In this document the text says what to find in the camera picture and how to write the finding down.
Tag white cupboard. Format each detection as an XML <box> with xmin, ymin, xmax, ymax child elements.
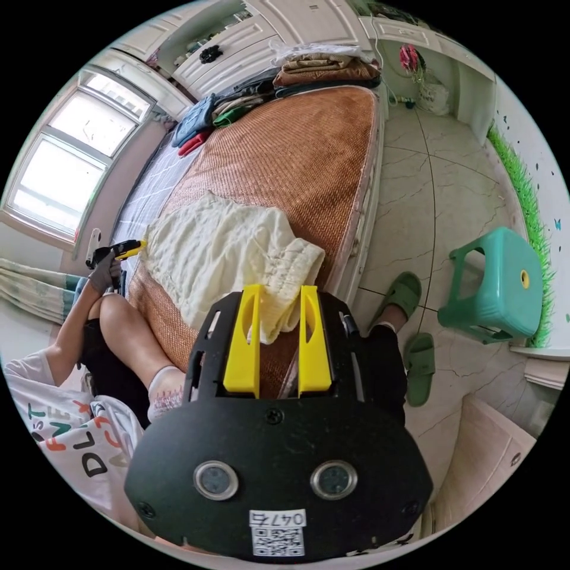
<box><xmin>111</xmin><ymin>0</ymin><xmax>373</xmax><ymax>116</ymax></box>

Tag green plastic stool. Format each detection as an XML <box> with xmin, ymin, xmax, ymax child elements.
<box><xmin>437</xmin><ymin>226</ymin><xmax>545</xmax><ymax>345</ymax></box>

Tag person's body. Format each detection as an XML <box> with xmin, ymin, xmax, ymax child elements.
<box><xmin>2</xmin><ymin>271</ymin><xmax>435</xmax><ymax>555</ymax></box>

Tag curtain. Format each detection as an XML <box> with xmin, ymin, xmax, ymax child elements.
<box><xmin>0</xmin><ymin>257</ymin><xmax>90</xmax><ymax>326</ymax></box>

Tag bed with woven mat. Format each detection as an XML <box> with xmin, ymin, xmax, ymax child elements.
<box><xmin>108</xmin><ymin>85</ymin><xmax>385</xmax><ymax>401</ymax></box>

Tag pile of clothes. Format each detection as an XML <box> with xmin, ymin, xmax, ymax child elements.
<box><xmin>171</xmin><ymin>73</ymin><xmax>279</xmax><ymax>157</ymax></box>

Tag window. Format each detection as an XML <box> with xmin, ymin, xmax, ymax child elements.
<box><xmin>0</xmin><ymin>64</ymin><xmax>157</xmax><ymax>255</ymax></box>

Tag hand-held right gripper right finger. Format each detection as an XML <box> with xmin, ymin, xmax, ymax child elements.
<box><xmin>297</xmin><ymin>285</ymin><xmax>333</xmax><ymax>399</ymax></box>

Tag white desk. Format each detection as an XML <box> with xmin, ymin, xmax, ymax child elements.
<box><xmin>358</xmin><ymin>13</ymin><xmax>498</xmax><ymax>143</ymax></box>

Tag person's left hand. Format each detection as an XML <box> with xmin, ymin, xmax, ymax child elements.
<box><xmin>87</xmin><ymin>254</ymin><xmax>123</xmax><ymax>294</ymax></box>

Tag folded brown mat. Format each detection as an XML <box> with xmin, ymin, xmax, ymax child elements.
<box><xmin>271</xmin><ymin>42</ymin><xmax>383</xmax><ymax>97</ymax></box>

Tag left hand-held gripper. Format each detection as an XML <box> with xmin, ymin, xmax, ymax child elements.
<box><xmin>85</xmin><ymin>239</ymin><xmax>148</xmax><ymax>293</ymax></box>

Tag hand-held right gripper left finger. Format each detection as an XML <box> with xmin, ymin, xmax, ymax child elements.
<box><xmin>223</xmin><ymin>284</ymin><xmax>262</xmax><ymax>400</ymax></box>

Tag white pants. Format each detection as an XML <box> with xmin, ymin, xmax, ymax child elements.
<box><xmin>143</xmin><ymin>190</ymin><xmax>326</xmax><ymax>346</ymax></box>

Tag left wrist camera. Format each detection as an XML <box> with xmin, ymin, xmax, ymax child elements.
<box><xmin>84</xmin><ymin>227</ymin><xmax>102</xmax><ymax>268</ymax></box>

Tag green slipper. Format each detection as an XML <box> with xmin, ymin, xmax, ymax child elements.
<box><xmin>404</xmin><ymin>332</ymin><xmax>436</xmax><ymax>408</ymax></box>

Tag white bag with flowers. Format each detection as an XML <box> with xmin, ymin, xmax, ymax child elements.
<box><xmin>399</xmin><ymin>43</ymin><xmax>451</xmax><ymax>118</ymax></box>

